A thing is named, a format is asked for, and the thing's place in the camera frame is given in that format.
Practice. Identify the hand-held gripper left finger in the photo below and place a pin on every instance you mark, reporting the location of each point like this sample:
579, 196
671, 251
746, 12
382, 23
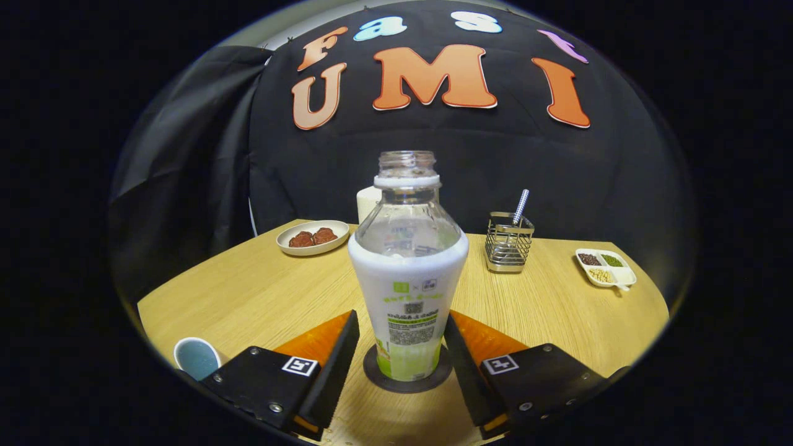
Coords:
331, 384

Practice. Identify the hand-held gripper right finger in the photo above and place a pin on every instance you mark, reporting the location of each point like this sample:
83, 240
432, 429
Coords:
468, 378

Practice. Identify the dark brown round coaster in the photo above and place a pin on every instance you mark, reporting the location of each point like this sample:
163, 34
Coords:
406, 386

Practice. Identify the clear plastic juice bottle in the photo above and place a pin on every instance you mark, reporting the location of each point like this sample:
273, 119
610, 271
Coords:
409, 272

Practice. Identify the white cup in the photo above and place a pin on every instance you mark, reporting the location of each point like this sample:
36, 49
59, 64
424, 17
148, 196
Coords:
195, 359

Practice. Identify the wooden table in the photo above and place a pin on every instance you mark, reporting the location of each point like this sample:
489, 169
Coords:
260, 291

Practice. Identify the small round beige plate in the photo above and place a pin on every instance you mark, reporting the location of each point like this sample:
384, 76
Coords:
310, 251

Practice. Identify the red-brown food piece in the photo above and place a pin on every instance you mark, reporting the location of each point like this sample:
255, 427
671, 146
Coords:
325, 235
302, 240

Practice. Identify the white divided dish with grains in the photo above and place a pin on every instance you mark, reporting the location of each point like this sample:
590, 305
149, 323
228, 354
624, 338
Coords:
606, 269

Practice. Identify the cream toaster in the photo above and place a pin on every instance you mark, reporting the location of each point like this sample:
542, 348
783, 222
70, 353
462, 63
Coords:
367, 204

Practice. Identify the black backdrop cloth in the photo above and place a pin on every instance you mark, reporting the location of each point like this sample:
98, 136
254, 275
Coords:
557, 173

